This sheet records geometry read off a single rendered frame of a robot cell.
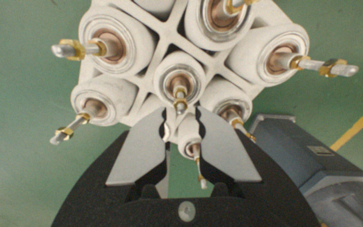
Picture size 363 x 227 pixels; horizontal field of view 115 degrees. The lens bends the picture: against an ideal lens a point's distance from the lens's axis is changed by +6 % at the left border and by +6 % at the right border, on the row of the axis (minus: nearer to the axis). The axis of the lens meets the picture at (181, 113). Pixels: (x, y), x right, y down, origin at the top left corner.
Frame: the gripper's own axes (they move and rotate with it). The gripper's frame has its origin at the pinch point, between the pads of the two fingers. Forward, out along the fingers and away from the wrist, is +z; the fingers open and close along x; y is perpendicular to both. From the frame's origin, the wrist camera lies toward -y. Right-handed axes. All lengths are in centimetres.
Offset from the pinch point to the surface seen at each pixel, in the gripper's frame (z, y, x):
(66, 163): 34, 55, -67
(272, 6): 16.3, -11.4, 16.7
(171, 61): 9.4, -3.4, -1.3
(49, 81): 34, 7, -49
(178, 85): 6.6, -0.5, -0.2
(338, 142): 34, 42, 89
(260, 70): 8.9, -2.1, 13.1
